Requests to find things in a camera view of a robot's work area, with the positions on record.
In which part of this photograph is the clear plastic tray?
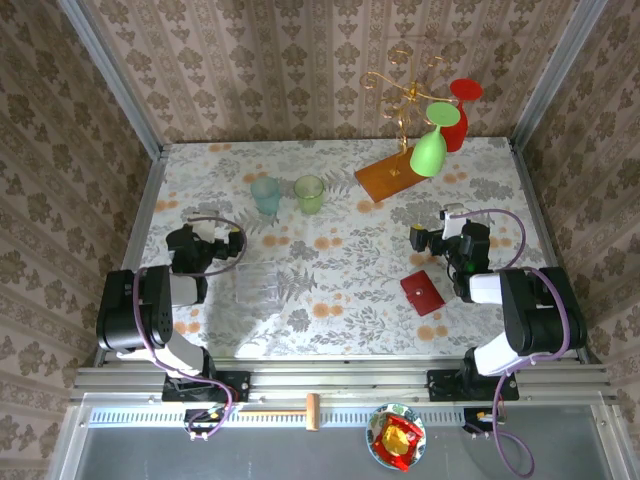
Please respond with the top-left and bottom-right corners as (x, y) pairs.
(233, 260), (282, 310)

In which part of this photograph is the red card holder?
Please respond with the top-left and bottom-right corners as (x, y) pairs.
(399, 269), (446, 317)

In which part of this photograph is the blue plastic cup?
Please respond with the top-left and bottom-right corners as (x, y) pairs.
(249, 175), (281, 217)

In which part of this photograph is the green wine glass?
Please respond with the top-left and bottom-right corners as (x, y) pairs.
(409, 101), (461, 178)

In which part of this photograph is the green plastic cup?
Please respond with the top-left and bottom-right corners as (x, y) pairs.
(292, 174), (325, 216)

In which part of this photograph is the red wine glass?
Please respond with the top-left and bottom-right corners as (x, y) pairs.
(439, 78), (485, 154)

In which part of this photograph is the wooden mallet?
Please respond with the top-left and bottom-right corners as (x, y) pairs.
(238, 393), (321, 432)

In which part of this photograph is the slotted metal strip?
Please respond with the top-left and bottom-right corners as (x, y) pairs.
(88, 405), (597, 428)

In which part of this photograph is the patterned bowl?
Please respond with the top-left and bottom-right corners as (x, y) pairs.
(365, 403), (427, 471)

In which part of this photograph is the red yellow snack packet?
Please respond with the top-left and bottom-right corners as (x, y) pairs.
(373, 413), (421, 474)

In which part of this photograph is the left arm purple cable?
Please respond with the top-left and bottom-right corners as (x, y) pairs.
(130, 212), (249, 444)

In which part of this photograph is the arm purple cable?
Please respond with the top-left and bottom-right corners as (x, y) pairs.
(462, 208), (576, 477)
(130, 212), (249, 444)

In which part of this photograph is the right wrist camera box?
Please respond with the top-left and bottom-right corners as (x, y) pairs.
(438, 203), (470, 242)

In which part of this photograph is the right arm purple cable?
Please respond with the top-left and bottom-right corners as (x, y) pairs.
(462, 208), (576, 477)

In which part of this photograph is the aluminium table side rail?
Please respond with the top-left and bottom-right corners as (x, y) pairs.
(92, 147), (169, 369)
(507, 137), (604, 366)

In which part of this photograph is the gold wire glass rack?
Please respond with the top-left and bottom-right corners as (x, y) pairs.
(353, 47), (449, 204)

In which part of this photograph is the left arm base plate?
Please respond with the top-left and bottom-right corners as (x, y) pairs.
(162, 370), (251, 404)

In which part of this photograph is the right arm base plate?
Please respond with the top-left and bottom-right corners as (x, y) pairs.
(426, 368), (520, 402)

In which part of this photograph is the aluminium mounting rail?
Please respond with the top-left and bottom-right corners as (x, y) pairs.
(69, 355), (620, 405)

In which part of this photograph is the black cable connector block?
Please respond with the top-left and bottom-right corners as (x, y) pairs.
(462, 407), (503, 441)
(183, 407), (227, 441)

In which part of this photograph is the aluminium frame post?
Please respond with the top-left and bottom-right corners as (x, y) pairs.
(55, 0), (166, 161)
(508, 0), (611, 151)

